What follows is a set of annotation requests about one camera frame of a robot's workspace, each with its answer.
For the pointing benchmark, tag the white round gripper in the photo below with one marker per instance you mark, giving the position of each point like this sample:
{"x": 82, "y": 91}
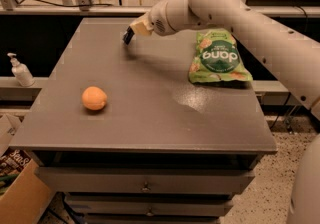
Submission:
{"x": 158, "y": 21}

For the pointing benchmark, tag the dark blue rxbar wrapper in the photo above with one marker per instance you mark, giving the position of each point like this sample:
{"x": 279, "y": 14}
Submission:
{"x": 128, "y": 35}

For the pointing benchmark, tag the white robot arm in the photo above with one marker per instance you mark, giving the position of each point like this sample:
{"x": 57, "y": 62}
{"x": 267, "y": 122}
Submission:
{"x": 291, "y": 57}

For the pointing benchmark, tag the green dang chips bag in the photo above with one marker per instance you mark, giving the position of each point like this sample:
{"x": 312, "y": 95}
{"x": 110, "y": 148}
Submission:
{"x": 217, "y": 59}

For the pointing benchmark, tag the orange fruit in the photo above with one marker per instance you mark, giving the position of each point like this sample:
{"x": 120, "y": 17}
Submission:
{"x": 94, "y": 98}

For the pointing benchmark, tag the grey drawer cabinet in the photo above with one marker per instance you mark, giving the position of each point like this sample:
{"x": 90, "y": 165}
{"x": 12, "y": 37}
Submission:
{"x": 162, "y": 150}

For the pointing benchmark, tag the white pump lotion bottle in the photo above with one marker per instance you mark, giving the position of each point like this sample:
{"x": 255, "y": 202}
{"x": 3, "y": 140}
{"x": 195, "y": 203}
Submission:
{"x": 21, "y": 71}

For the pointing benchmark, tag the snack packages in box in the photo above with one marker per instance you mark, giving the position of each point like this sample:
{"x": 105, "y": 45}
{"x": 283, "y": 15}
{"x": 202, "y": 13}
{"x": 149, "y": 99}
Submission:
{"x": 12, "y": 163}

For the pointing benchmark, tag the brown cardboard box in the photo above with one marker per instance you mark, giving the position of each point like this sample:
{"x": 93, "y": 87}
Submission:
{"x": 27, "y": 198}

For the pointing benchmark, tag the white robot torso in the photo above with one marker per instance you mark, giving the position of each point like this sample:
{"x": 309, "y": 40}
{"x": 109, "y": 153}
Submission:
{"x": 304, "y": 205}

